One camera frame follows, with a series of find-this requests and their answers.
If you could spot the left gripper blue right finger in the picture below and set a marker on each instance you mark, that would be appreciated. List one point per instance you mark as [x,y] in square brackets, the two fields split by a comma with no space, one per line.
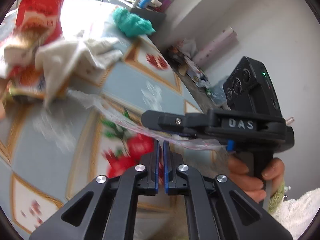
[167,155]

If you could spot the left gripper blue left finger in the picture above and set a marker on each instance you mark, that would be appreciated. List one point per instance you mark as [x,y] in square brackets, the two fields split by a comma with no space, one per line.
[154,168]

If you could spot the green plastic bag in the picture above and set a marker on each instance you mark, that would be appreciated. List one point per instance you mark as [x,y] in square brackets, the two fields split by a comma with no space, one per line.
[131,24]

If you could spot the white cloth rag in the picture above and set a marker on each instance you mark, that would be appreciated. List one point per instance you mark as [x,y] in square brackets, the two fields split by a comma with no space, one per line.
[56,62]

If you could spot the red and white snack bag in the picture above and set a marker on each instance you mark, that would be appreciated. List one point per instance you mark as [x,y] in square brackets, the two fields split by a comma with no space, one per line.
[36,29]

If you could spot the floor trash pile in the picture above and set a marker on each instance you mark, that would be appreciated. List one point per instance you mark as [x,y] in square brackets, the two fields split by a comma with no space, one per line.
[182,54]

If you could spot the right hand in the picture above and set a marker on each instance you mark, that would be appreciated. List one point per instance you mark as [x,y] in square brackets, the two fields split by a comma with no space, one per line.
[274,172]

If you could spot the pink rolled mat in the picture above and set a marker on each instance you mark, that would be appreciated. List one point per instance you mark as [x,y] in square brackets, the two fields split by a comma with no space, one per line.
[214,46]

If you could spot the fruit pattern tablecloth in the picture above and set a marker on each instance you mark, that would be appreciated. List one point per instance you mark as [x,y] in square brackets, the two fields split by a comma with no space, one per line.
[40,172]

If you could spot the grey cabinet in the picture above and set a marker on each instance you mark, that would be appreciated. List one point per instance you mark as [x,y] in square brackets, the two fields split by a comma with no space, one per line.
[156,18]

